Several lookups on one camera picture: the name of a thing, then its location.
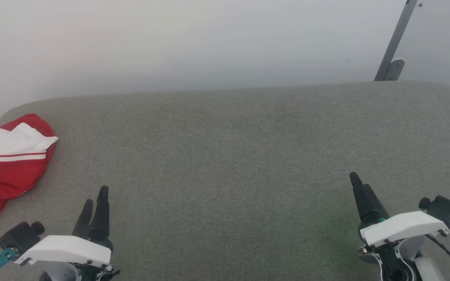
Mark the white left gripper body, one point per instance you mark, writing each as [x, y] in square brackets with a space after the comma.
[68, 249]

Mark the grey metal wall bracket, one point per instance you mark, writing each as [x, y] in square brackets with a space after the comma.
[395, 43]

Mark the red basketball jersey number 23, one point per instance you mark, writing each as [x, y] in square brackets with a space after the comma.
[14, 171]

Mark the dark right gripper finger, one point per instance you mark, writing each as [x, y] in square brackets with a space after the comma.
[359, 199]
[375, 205]

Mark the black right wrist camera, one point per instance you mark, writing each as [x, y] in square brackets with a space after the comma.
[443, 208]

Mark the grey fabric sofa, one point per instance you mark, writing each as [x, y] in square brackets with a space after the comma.
[225, 175]

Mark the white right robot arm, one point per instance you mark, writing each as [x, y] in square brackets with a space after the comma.
[430, 271]

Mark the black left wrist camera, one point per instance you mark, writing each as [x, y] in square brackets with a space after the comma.
[20, 236]

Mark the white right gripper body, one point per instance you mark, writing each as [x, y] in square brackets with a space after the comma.
[400, 228]

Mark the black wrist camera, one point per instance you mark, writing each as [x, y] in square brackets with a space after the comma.
[443, 208]
[20, 236]

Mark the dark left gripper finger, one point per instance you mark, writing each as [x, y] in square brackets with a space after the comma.
[83, 220]
[102, 218]

